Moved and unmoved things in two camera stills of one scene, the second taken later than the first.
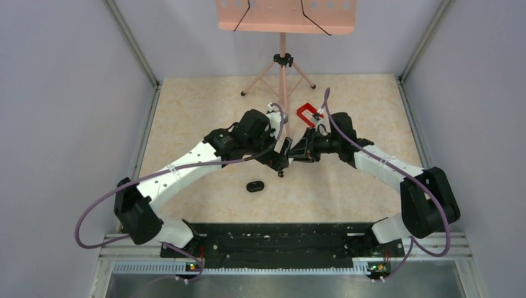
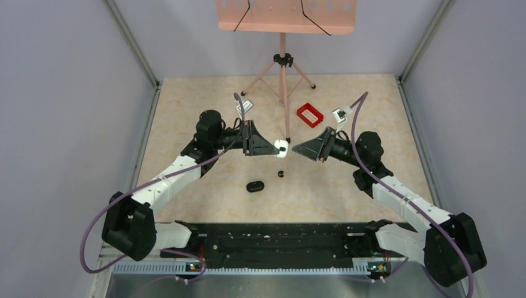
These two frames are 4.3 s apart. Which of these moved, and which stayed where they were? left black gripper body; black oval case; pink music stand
Moved: left black gripper body
Stayed: black oval case; pink music stand
